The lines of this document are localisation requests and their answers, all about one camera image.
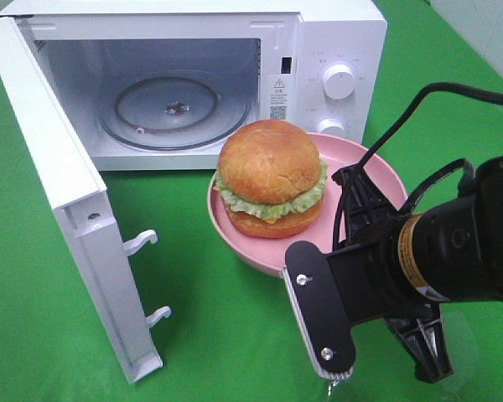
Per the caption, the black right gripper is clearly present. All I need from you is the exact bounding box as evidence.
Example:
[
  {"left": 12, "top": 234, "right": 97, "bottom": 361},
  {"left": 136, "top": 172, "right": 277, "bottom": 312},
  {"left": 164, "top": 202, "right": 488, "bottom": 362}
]
[{"left": 328, "top": 165, "right": 453, "bottom": 383}]

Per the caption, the pink round plate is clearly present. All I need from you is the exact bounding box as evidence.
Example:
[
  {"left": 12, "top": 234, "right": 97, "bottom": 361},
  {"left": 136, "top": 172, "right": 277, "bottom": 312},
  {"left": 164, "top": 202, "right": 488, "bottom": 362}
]
[{"left": 207, "top": 133, "right": 407, "bottom": 277}]

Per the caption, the burger with lettuce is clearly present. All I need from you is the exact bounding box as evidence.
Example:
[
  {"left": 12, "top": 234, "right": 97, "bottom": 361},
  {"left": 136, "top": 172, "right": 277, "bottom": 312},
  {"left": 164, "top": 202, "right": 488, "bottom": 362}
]
[{"left": 215, "top": 120, "right": 327, "bottom": 239}]

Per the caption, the white microwave door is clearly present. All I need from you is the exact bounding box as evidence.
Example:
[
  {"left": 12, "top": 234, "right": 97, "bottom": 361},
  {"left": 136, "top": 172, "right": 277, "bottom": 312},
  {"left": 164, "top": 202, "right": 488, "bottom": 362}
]
[{"left": 0, "top": 17, "right": 171, "bottom": 383}]

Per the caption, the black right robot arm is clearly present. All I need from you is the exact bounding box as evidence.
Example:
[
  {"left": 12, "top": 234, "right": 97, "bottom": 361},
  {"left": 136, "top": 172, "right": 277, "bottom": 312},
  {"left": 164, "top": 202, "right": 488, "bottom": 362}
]
[{"left": 328, "top": 156, "right": 503, "bottom": 383}]

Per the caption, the lower white microwave knob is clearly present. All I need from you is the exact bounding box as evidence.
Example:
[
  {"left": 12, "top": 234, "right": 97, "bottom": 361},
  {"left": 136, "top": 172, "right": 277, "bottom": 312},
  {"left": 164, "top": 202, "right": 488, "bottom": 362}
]
[{"left": 317, "top": 118, "right": 345, "bottom": 137}]

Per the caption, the white microwave knob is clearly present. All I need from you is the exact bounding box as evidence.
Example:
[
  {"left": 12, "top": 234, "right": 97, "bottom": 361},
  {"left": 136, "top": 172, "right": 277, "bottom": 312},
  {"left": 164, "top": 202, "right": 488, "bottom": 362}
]
[
  {"left": 322, "top": 63, "right": 355, "bottom": 100},
  {"left": 317, "top": 118, "right": 345, "bottom": 137}
]

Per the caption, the green table cloth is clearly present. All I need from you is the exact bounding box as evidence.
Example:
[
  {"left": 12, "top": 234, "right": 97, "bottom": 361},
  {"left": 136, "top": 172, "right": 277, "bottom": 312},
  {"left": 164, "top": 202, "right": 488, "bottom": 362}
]
[{"left": 0, "top": 1, "right": 503, "bottom": 401}]

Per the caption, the upper white microwave knob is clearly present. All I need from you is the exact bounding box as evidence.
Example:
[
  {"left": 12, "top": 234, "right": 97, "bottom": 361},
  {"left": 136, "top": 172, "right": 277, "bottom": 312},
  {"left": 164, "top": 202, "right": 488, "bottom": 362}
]
[{"left": 322, "top": 63, "right": 355, "bottom": 100}]

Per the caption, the glass microwave turntable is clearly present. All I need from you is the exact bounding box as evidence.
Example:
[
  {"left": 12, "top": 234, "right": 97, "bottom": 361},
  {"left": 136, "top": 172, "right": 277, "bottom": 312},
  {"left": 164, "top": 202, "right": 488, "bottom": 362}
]
[{"left": 100, "top": 70, "right": 257, "bottom": 152}]

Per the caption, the white microwave oven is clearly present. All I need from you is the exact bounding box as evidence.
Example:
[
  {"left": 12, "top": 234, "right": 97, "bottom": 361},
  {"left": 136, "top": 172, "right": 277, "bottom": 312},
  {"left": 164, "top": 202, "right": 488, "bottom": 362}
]
[{"left": 0, "top": 1, "right": 387, "bottom": 171}]

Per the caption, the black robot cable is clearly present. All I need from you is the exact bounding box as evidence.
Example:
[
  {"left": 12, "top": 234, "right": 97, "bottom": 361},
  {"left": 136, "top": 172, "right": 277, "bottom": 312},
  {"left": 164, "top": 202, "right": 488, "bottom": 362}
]
[{"left": 330, "top": 81, "right": 503, "bottom": 252}]

